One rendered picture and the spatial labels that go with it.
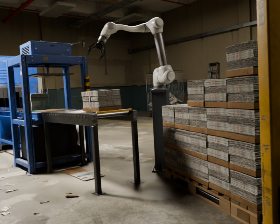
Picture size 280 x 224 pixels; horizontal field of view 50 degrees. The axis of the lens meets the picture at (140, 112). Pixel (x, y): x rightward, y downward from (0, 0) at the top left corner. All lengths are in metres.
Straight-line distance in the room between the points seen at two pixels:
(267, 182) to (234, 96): 0.71
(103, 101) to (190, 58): 8.82
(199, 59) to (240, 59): 9.29
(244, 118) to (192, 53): 9.61
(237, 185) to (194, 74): 9.46
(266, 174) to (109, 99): 1.93
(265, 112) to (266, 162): 0.27
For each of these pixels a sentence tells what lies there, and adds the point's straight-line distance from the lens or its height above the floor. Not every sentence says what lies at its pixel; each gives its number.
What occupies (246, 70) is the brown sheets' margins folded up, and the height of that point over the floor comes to 1.10.
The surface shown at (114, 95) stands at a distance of 3.29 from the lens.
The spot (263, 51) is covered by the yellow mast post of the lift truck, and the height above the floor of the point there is 1.17.
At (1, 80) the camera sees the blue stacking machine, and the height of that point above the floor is 1.37.
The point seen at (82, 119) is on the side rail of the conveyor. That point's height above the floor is 0.74.
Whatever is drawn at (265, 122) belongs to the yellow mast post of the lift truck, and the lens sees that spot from 1.80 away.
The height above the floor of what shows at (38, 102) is 0.92.
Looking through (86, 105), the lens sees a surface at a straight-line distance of 3.45.
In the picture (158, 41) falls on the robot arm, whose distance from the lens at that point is 3.56.
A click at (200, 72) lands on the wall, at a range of 11.47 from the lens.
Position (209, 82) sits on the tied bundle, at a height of 1.04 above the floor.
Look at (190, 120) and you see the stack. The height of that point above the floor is 0.70.
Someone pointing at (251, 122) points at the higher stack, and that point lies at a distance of 2.19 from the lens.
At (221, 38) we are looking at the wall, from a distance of 10.99.
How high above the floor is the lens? 0.99
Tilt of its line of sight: 4 degrees down
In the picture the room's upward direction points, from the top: 3 degrees counter-clockwise
